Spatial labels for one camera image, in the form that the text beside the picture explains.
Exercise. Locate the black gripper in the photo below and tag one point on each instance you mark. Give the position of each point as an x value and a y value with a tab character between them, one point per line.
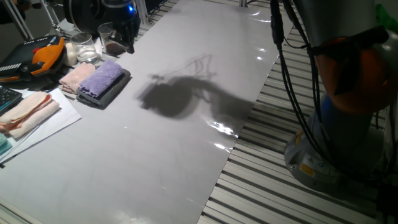
126	19

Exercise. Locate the purple fluffy cloth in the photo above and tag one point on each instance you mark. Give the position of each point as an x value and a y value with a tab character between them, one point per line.
101	77

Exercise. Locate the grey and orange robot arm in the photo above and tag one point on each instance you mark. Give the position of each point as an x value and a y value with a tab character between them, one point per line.
342	140

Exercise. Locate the pink fluffy cloth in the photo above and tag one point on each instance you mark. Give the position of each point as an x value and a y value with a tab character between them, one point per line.
74	77

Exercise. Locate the teal cloth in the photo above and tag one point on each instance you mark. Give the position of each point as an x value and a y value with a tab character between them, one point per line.
3	144

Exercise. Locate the green cloth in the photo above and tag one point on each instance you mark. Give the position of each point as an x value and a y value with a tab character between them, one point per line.
385	17

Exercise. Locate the clear glass with brown powder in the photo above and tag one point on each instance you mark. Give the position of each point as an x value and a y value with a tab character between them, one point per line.
107	35

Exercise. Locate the clear glass with water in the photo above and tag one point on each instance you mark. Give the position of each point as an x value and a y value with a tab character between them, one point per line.
84	48

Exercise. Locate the black round device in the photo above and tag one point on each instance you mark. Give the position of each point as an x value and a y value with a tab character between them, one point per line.
84	15

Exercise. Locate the dark grey towel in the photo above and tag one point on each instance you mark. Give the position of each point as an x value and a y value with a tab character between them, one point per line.
107	95

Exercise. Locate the white egg-shaped object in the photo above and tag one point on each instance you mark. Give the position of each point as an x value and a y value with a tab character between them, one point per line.
70	54

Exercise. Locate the aluminium slanted bar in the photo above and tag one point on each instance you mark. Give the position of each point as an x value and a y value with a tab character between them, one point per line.
18	21
51	15

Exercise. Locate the black and orange teach pendant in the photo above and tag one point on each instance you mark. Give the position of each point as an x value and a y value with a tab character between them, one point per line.
37	59

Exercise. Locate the white paper sheet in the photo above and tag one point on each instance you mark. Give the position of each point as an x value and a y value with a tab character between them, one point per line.
62	115

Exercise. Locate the grey glossy table sheet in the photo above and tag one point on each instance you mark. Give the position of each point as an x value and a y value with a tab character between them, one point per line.
155	155

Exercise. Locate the cream folded towel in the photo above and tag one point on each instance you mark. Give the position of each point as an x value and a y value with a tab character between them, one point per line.
28	115

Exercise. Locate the black keyboard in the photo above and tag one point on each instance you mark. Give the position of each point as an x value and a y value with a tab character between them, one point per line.
7	98

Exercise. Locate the aluminium frame post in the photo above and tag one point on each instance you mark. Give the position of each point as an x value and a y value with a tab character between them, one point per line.
243	3
143	11

